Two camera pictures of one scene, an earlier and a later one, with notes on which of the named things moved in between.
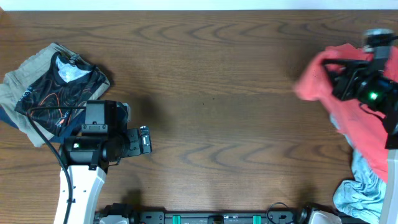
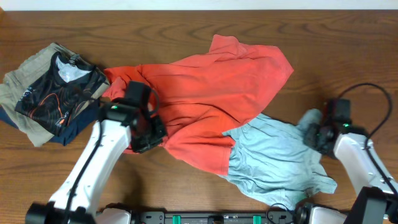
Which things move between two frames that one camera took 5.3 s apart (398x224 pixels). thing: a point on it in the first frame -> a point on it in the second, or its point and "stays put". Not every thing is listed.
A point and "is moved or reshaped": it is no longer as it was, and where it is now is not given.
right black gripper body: [354, 83] -> [311, 139]
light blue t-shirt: [364, 195] is moved or reshaped
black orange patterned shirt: [69, 83] stays put
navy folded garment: [73, 127] stays put
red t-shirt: [365, 129] -> [198, 96]
